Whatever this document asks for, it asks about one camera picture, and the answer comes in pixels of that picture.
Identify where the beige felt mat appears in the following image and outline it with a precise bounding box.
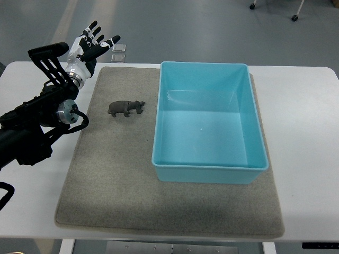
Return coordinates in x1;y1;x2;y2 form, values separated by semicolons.
55;67;284;239

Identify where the clear floor plate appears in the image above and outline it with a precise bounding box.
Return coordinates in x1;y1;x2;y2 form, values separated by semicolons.
111;54;125;63
112;44;127;52

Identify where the black cable loop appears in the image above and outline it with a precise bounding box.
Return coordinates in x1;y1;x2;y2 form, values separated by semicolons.
0;182;15;212

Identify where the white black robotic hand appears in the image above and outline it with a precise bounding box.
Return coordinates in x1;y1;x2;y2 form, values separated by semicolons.
65;21;121;89

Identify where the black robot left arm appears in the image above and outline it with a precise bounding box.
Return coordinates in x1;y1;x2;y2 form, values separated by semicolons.
1;42;89;167

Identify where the lower clear floor plate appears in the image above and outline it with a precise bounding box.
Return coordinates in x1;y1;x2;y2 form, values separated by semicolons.
111;54;125;63

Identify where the metal table base plate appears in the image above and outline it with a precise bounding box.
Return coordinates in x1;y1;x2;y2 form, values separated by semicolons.
105;241;239;254

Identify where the black table control panel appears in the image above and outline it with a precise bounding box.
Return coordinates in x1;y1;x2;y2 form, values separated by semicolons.
302;242;339;250

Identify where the upper clear floor plate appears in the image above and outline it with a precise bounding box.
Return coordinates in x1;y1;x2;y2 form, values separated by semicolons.
112;44;127;52

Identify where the light blue plastic box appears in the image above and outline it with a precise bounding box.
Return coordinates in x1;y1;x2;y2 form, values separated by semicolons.
151;61;269;184

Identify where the brown hippo toy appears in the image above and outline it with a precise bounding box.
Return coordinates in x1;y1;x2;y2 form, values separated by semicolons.
108;101;145;117

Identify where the right chair caster wheel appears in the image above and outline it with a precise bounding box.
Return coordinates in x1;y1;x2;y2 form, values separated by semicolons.
291;15;299;22

